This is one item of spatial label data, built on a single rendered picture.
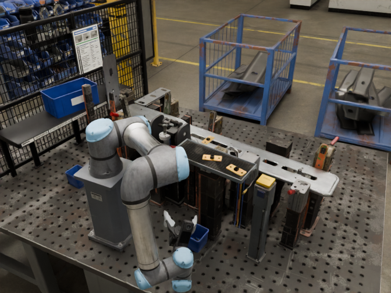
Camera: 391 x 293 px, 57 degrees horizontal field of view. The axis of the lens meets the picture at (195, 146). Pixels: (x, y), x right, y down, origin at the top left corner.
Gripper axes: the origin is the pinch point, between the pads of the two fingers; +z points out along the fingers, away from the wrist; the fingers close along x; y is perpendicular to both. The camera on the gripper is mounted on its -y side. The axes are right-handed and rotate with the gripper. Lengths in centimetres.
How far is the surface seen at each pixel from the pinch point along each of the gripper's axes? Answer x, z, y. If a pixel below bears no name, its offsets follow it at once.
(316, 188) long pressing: 58, 6, -25
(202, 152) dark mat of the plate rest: 4.1, 18.0, -22.1
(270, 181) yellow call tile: 27.6, -4.2, -33.8
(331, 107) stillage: 206, 224, 55
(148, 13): -7, 414, 90
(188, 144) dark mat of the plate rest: -1.3, 24.6, -19.2
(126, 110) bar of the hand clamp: -30, 66, 1
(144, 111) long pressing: -17, 86, 14
